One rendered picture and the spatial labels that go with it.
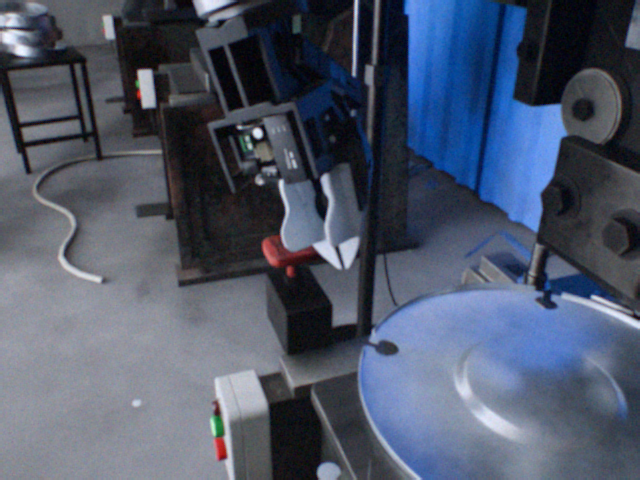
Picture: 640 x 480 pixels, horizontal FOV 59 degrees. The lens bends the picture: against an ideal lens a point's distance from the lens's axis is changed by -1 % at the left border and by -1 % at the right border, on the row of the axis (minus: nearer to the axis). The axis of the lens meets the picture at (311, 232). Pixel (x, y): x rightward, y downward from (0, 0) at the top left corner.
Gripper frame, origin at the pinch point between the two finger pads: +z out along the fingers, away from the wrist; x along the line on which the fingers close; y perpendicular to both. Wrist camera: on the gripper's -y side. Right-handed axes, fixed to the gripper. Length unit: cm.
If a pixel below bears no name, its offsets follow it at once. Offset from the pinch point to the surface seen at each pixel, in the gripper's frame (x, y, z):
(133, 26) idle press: -204, -233, -44
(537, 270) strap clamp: 12.2, -18.9, 13.7
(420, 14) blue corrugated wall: -55, -265, -4
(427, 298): 3.0, -8.4, 10.2
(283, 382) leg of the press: -17.3, -8.0, 20.4
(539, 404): 13.7, 3.2, 13.3
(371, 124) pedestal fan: -25, -80, 7
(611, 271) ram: 19.8, 1.7, 3.0
